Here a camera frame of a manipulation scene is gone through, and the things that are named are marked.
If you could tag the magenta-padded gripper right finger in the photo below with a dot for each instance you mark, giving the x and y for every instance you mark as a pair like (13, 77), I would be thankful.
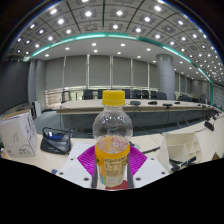
(137, 161)

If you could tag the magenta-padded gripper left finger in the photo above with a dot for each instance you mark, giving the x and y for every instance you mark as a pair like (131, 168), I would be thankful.
(86, 161)

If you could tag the yellow-capped orange drink bottle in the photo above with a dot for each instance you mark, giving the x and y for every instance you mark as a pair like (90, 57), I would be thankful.
(112, 160)

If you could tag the white printed paper sheet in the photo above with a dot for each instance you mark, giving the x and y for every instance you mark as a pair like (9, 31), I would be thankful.
(78, 149)

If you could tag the flat round red coaster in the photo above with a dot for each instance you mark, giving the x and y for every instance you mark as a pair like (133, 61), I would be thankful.
(116, 186)

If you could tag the black bag with blue panel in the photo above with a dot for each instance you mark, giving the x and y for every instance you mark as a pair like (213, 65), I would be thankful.
(55, 141)

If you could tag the small white open box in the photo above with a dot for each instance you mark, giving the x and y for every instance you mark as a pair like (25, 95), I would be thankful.
(180, 146)

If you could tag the long curved conference desk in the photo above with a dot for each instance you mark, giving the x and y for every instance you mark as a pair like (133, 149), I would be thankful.
(83, 115)

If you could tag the row of dark office chairs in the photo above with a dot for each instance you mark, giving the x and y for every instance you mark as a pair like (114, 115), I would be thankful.
(88, 94)

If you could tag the large white cardboard box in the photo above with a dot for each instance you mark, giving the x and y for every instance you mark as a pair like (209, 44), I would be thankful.
(18, 135)

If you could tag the black desk microphone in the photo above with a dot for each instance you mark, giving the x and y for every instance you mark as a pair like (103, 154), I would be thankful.
(209, 125)

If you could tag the group of ceiling lights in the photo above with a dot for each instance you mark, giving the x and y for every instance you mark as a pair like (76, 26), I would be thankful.
(88, 13)

